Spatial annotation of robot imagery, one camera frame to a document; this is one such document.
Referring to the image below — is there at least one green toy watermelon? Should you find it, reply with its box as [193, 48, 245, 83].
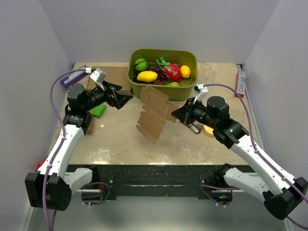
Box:
[134, 58, 148, 72]

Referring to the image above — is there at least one green toy lime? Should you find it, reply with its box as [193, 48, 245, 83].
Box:
[168, 82, 180, 87]

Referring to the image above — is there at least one yellow toy lemon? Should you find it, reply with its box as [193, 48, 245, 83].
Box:
[180, 65, 192, 79]

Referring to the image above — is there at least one red white toothpaste box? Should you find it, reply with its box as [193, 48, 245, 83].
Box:
[235, 70, 246, 98]

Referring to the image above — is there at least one round yellow sponge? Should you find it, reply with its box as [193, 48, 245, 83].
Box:
[203, 125, 214, 137]

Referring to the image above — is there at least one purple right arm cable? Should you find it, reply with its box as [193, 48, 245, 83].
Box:
[200, 83, 308, 228]

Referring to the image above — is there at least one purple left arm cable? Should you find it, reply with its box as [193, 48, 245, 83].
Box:
[42, 67, 111, 231]

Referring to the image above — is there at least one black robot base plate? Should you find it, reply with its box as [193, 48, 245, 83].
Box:
[65, 164, 256, 201]

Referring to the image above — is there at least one olive green plastic bin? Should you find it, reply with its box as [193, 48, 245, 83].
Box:
[127, 49, 198, 101]

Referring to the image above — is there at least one brown snack wrapper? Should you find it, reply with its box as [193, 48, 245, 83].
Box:
[185, 121, 202, 134]

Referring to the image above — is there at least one large closed cardboard box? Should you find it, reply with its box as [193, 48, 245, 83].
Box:
[93, 66, 131, 94]

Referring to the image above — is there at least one purple rectangular box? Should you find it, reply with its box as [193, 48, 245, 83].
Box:
[60, 65, 91, 88]

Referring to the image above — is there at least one yellow toy mango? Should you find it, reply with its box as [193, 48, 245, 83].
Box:
[137, 71, 158, 82]

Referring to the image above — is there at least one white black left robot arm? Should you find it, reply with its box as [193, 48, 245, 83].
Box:
[25, 81, 133, 211]

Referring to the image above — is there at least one pink toy dragon fruit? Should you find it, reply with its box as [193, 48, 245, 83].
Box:
[156, 57, 181, 83]

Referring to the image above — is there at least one green small box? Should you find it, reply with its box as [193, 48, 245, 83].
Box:
[90, 104, 106, 118]

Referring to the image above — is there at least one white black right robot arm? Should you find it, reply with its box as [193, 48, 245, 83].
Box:
[171, 96, 308, 220]

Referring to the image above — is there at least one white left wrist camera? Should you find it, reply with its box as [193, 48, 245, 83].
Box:
[90, 68, 106, 83]

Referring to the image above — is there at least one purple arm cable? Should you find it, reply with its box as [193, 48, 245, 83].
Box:
[200, 83, 308, 228]
[42, 67, 111, 231]

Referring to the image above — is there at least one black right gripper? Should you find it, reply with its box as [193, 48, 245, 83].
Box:
[172, 97, 218, 129]

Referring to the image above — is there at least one small brown cardboard box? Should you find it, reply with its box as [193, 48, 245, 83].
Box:
[85, 116, 94, 135]

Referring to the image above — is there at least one red toy tomato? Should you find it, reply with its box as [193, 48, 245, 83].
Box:
[37, 159, 45, 169]

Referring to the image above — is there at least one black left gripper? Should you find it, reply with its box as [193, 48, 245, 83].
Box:
[83, 80, 133, 112]

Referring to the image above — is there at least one dark toy grapes bunch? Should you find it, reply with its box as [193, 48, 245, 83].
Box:
[132, 67, 170, 85]

